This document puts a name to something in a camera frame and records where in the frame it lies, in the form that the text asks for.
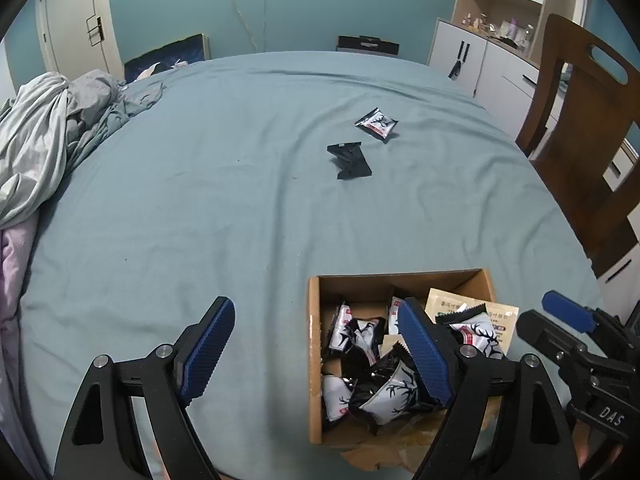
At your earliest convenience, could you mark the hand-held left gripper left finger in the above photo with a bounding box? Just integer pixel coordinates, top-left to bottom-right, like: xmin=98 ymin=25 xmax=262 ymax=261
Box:
xmin=52 ymin=296 xmax=237 ymax=480

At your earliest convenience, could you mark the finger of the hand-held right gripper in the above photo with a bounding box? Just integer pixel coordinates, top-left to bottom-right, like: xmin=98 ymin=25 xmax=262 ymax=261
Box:
xmin=541 ymin=290 xmax=608 ymax=333
xmin=516 ymin=310 xmax=588 ymax=366

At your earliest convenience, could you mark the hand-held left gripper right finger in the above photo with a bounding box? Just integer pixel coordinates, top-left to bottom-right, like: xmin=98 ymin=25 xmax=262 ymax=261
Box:
xmin=396 ymin=297 xmax=581 ymax=480

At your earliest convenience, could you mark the pile of black white packets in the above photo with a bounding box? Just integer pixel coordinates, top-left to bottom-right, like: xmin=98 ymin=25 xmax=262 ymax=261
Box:
xmin=322 ymin=297 xmax=506 ymax=436

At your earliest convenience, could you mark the beige paper sachet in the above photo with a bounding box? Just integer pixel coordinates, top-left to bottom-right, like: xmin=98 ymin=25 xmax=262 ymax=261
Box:
xmin=425 ymin=287 xmax=518 ymax=356

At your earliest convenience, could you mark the brown cardboard box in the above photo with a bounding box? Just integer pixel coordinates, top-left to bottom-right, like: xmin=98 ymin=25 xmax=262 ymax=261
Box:
xmin=307 ymin=268 xmax=498 ymax=471

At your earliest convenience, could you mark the plain black snack packet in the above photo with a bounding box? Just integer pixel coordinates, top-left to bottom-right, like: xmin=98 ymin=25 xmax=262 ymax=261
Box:
xmin=327 ymin=141 xmax=374 ymax=181

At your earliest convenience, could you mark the antler print snack packet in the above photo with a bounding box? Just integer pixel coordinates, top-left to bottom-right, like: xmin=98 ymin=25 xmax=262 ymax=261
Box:
xmin=354 ymin=107 xmax=400 ymax=140

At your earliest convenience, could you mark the brown wooden chair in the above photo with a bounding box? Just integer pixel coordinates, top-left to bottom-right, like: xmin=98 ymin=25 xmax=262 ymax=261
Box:
xmin=515 ymin=13 xmax=640 ymax=276

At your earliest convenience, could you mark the white drawer unit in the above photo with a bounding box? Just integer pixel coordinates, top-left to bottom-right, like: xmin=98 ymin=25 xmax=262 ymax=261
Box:
xmin=595 ymin=125 xmax=640 ymax=311

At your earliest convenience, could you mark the pink quilt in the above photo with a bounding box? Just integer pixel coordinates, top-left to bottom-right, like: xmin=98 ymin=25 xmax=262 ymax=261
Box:
xmin=0 ymin=215 xmax=41 ymax=461

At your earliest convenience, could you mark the white cabinet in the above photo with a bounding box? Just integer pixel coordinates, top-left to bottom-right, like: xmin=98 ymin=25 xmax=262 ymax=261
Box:
xmin=427 ymin=0 xmax=561 ymax=141

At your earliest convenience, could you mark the teal crumpled blanket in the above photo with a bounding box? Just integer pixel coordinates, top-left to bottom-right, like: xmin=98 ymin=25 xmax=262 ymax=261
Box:
xmin=65 ymin=72 xmax=166 ymax=161

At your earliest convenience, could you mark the black hanging tool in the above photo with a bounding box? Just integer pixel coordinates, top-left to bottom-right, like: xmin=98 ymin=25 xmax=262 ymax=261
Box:
xmin=448 ymin=42 xmax=471 ymax=81

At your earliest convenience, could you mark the grey crumpled duvet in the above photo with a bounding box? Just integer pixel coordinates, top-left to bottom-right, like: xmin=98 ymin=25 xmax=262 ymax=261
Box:
xmin=0 ymin=72 xmax=126 ymax=228

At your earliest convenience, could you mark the cluster of small bottles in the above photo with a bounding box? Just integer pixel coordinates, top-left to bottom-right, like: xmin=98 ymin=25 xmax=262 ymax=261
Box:
xmin=462 ymin=10 xmax=536 ymax=51

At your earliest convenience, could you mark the dark blue framed painting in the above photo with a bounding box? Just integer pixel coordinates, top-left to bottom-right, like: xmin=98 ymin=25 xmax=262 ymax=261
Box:
xmin=122 ymin=33 xmax=211 ymax=83

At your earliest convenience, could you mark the black bag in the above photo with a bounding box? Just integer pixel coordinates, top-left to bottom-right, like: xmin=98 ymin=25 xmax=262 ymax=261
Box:
xmin=336 ymin=35 xmax=401 ymax=57

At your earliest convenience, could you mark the yellow wall cable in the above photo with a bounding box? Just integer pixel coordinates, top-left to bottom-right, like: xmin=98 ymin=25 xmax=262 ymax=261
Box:
xmin=226 ymin=0 xmax=261 ymax=53

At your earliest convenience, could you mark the black door handle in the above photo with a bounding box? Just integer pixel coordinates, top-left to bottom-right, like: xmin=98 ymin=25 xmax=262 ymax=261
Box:
xmin=86 ymin=15 xmax=107 ymax=45

